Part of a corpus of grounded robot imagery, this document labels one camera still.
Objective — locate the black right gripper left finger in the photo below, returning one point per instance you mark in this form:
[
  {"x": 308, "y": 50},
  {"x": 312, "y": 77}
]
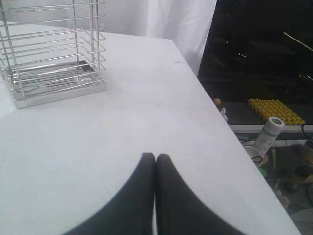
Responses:
[{"x": 130, "y": 211}]

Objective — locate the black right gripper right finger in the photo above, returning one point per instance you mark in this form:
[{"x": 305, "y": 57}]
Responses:
[{"x": 178, "y": 210}]

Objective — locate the white paper roll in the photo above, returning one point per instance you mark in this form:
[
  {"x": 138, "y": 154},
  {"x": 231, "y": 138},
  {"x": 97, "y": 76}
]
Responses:
[{"x": 268, "y": 135}]

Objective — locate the yellow egg tray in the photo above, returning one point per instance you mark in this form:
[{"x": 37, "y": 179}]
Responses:
[{"x": 275, "y": 108}]

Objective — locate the white backdrop curtain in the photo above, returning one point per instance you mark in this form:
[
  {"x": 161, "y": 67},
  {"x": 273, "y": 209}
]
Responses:
[{"x": 185, "y": 22}]

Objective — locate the chrome wire utensil holder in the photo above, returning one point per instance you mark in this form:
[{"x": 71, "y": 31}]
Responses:
[{"x": 51, "y": 49}]

